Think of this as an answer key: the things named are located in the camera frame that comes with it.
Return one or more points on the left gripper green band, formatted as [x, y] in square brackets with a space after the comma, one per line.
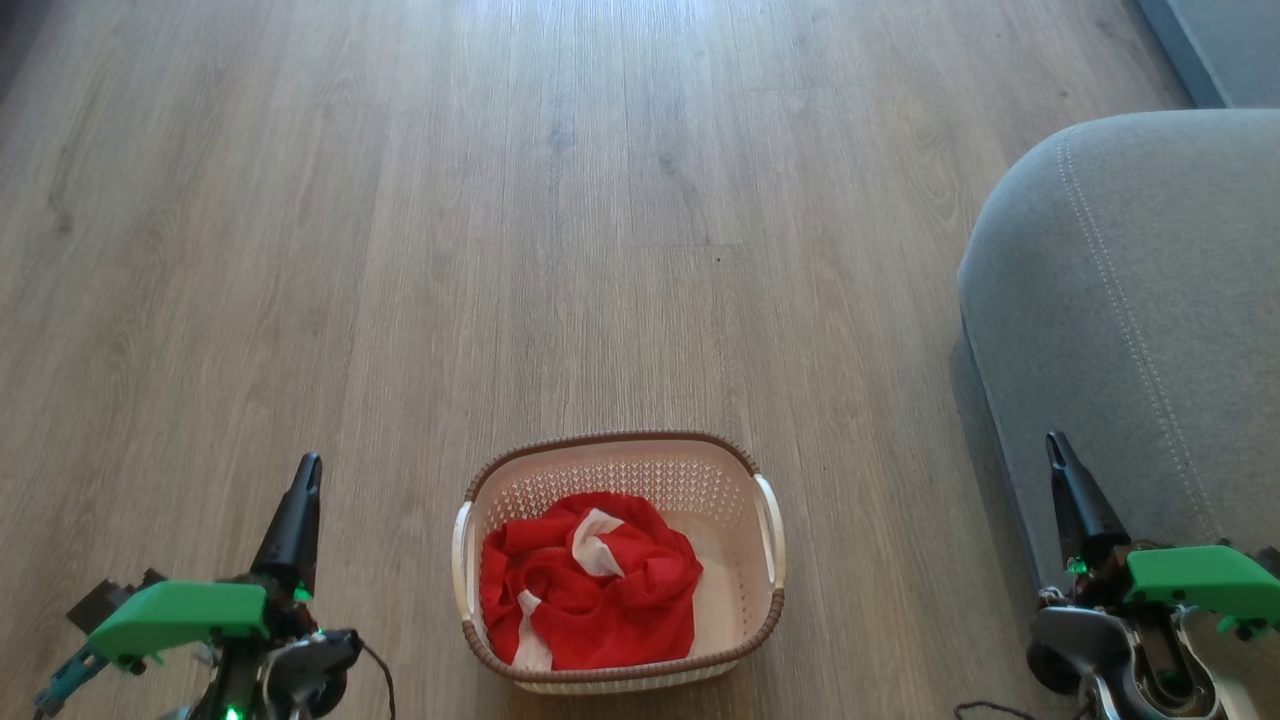
[180, 608]

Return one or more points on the grey furniture panel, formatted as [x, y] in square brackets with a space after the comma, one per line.
[1225, 45]

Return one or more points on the grey fabric sofa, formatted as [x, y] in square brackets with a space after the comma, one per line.
[1130, 320]

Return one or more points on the red garment with white trim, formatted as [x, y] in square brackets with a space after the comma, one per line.
[590, 590]

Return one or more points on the beige plastic laundry basket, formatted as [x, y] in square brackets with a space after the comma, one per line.
[730, 560]

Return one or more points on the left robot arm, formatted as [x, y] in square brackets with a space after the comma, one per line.
[300, 675]

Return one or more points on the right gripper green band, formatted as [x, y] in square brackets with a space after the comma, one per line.
[1205, 580]

